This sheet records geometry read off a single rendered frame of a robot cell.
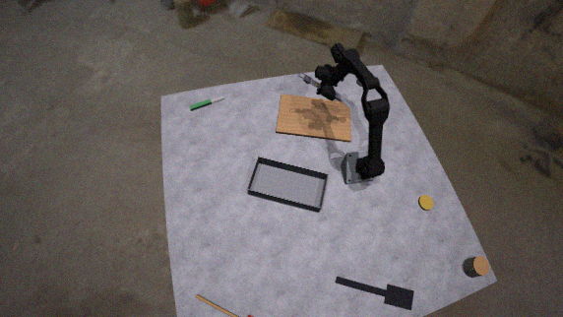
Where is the small yellow disc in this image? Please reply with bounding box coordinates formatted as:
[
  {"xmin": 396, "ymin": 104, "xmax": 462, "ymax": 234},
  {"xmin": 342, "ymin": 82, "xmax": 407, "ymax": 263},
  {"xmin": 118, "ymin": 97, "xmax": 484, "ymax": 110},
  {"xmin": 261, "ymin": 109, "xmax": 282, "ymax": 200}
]
[{"xmin": 418, "ymin": 195, "xmax": 434, "ymax": 211}]

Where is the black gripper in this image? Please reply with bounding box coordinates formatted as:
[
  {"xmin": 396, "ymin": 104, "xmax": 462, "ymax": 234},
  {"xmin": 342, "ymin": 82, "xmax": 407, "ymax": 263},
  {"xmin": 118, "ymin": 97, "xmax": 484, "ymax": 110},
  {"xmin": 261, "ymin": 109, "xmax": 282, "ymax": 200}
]
[{"xmin": 316, "ymin": 64, "xmax": 344, "ymax": 100}]

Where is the grey cylinder with orange top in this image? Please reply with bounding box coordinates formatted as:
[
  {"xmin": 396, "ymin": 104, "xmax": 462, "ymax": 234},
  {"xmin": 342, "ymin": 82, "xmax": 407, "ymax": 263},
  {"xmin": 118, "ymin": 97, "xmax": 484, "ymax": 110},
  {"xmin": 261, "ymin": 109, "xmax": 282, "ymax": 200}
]
[{"xmin": 463, "ymin": 256, "xmax": 489, "ymax": 278}]

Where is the wooden board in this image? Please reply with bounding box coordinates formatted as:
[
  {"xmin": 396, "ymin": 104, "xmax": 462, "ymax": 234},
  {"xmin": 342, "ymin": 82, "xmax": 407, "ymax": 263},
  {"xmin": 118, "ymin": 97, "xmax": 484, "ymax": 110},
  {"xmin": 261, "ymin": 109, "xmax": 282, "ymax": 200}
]
[{"xmin": 276, "ymin": 94, "xmax": 351, "ymax": 142}]

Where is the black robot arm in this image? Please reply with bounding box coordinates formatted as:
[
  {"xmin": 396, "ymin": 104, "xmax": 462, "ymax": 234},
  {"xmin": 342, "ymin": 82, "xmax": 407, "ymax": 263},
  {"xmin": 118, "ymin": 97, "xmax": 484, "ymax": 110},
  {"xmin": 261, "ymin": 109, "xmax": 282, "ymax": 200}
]
[{"xmin": 315, "ymin": 43, "xmax": 391, "ymax": 180}]

